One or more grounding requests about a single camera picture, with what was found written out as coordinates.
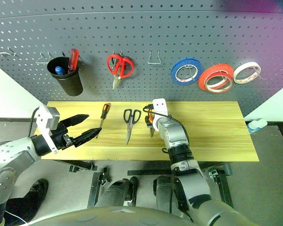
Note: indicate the large red tape roll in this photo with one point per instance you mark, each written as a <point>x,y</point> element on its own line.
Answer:
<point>206,74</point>

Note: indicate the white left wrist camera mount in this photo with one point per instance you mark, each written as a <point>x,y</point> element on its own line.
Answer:
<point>43,117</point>

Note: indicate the orange black pliers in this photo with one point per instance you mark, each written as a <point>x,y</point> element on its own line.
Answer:
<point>152,131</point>

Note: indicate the black cup holder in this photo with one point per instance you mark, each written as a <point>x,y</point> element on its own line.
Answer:
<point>70,84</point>

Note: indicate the grey perforated pegboard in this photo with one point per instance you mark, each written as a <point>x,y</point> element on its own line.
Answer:
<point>141,28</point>

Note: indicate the black table crossbar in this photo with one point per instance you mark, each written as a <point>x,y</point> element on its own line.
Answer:
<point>148,172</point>

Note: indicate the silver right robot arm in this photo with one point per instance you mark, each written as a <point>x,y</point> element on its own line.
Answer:
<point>177,134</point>

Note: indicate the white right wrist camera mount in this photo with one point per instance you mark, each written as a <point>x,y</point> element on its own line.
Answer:
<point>159,107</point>

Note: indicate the red white tape roll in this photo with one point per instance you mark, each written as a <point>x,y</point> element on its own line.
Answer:
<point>217,91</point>

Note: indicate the grey robot torso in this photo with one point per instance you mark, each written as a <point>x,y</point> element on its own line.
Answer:
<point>108,217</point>

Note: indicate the metal table leg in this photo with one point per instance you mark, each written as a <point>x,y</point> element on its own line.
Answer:
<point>94,188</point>
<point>222,186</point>

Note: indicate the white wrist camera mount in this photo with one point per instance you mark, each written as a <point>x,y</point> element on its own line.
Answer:
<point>43,117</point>
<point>159,107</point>

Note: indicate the blue white plastic bottle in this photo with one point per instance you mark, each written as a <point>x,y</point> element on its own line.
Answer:
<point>255,126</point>

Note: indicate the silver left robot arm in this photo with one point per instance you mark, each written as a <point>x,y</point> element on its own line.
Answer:
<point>16,150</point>

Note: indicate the blue tape roll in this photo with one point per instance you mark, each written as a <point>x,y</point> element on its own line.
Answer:
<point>179,63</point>

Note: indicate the grey right robot leg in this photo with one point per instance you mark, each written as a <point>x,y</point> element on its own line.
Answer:
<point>162,193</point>

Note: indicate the orange black screwdriver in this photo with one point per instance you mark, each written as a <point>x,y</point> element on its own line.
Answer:
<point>105,111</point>

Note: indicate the black shoe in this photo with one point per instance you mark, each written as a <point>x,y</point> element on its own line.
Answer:
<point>35,195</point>

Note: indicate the grey left robot leg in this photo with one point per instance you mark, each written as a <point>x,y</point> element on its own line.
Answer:
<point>118,190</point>

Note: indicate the grey robot leg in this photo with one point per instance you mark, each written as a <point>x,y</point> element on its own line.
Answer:
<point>162,193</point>
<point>118,190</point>

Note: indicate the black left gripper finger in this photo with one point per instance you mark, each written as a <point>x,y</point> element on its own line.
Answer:
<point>76,118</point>
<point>88,135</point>

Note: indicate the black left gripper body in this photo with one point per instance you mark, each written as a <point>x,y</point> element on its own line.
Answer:
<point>59,139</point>

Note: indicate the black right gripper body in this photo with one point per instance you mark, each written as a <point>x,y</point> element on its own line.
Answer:
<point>147,121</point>

